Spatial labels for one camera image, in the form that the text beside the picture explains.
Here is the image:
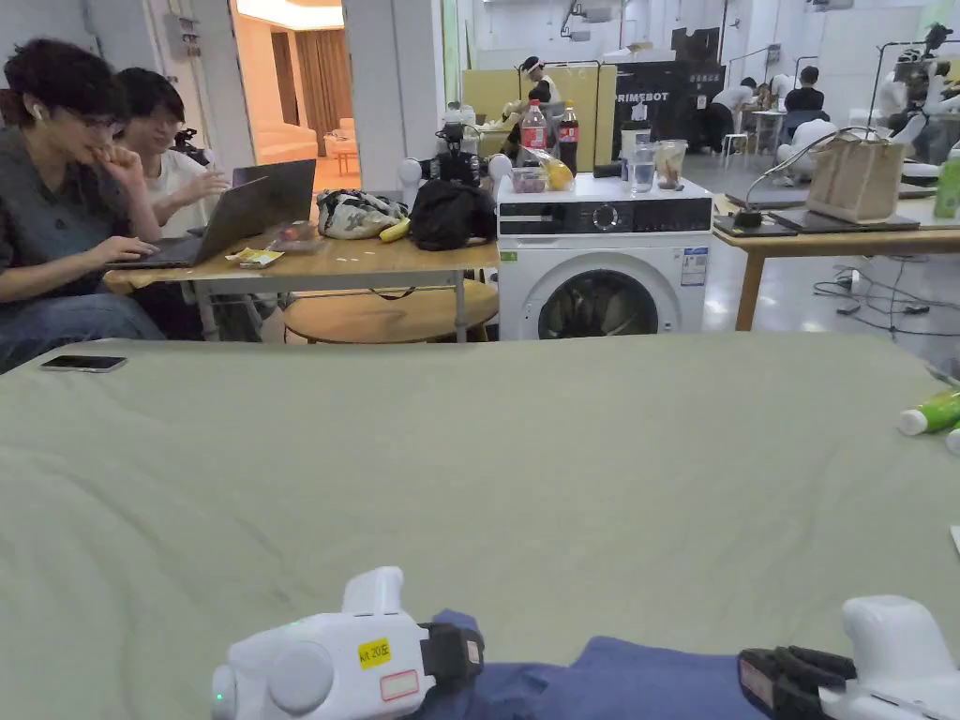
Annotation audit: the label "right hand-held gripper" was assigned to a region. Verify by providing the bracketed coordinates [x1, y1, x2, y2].
[738, 595, 960, 720]

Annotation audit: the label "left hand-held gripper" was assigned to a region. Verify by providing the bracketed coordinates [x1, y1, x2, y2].
[211, 565, 486, 720]

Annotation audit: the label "dark blue garment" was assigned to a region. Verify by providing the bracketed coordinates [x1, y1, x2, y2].
[415, 608, 760, 720]

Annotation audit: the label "green and white bottle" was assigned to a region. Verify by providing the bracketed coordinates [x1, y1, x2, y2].
[898, 389, 960, 437]

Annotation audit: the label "bed with pale green sheet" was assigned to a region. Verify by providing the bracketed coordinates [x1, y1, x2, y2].
[0, 336, 960, 720]

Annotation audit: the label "round wooden stool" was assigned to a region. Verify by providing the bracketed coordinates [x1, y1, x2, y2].
[282, 280, 501, 346]

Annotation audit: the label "smartphone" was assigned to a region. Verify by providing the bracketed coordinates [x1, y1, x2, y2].
[39, 354, 128, 374]

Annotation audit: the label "wooden table with laptops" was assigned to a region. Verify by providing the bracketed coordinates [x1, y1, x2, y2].
[103, 157, 502, 344]

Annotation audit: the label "wooden table with bag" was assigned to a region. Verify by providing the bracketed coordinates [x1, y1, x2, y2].
[711, 126, 960, 333]

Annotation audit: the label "white washing machine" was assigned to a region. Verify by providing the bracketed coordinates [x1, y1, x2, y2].
[495, 98, 714, 343]

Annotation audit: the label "cream sofa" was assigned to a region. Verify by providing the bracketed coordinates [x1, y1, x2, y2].
[253, 122, 321, 167]

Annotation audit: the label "white and black robot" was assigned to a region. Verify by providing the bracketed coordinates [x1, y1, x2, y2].
[399, 112, 516, 205]

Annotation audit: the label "group of people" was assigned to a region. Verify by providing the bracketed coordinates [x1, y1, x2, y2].
[707, 66, 835, 188]

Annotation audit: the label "white humanoid robot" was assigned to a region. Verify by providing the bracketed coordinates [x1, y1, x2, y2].
[873, 22, 960, 168]

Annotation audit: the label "cables on floor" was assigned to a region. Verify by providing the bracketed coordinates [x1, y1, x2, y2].
[812, 258, 960, 335]

